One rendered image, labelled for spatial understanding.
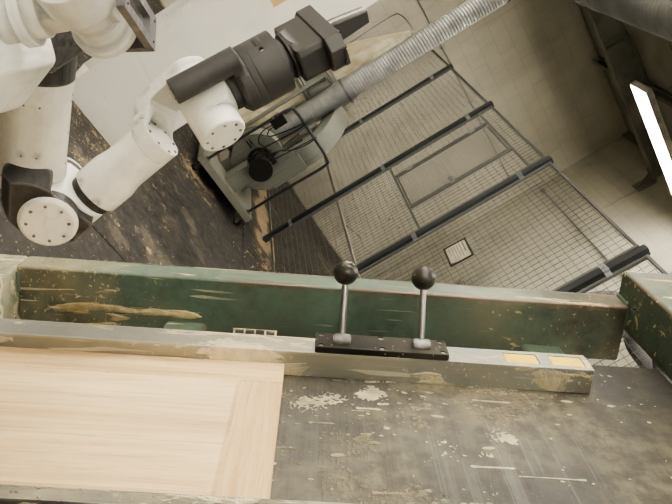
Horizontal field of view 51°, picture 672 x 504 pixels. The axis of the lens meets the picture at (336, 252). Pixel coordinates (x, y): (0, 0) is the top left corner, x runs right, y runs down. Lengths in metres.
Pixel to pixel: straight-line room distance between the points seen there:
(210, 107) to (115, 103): 3.74
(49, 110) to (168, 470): 0.47
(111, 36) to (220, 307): 0.68
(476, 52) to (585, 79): 1.55
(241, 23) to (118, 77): 0.82
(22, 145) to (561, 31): 9.07
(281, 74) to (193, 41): 3.57
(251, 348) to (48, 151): 0.39
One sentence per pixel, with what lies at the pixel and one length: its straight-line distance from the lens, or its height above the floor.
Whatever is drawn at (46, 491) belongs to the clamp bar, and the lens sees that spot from 0.75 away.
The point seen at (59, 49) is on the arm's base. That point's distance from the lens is 0.92.
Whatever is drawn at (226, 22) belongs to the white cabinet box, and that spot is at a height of 1.05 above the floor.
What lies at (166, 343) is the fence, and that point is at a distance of 1.08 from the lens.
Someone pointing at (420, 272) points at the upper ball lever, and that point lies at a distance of 1.09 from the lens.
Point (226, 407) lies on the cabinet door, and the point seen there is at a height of 1.23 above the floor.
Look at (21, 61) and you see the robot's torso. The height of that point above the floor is 1.32.
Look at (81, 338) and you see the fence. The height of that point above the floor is 1.06.
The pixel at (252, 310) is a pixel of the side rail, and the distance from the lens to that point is 1.30.
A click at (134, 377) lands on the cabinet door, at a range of 1.04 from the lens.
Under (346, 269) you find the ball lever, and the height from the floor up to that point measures 1.43.
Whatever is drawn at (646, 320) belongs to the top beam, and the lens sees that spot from 1.34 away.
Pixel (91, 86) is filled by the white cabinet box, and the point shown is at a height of 0.15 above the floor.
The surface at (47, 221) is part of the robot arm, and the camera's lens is 1.03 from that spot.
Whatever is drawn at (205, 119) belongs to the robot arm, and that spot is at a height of 1.39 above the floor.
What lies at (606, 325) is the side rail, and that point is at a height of 1.75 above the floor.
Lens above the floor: 1.60
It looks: 9 degrees down
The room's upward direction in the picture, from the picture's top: 60 degrees clockwise
